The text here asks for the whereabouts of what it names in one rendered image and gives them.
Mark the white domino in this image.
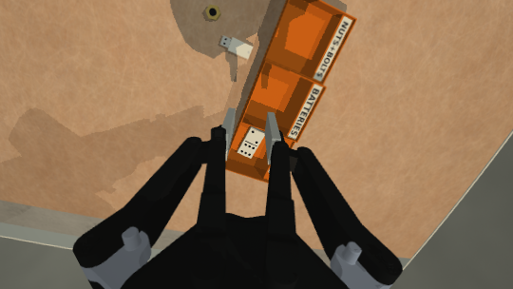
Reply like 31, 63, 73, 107
237, 126, 265, 158

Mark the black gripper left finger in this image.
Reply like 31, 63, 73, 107
72, 107, 236, 289

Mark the grey usb stick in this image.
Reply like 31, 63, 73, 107
221, 36, 253, 59

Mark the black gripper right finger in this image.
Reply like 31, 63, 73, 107
263, 112, 403, 289

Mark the brass hex nut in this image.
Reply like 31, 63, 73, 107
206, 5, 221, 21

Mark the orange three-compartment bin rack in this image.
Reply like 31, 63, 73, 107
225, 0, 357, 183

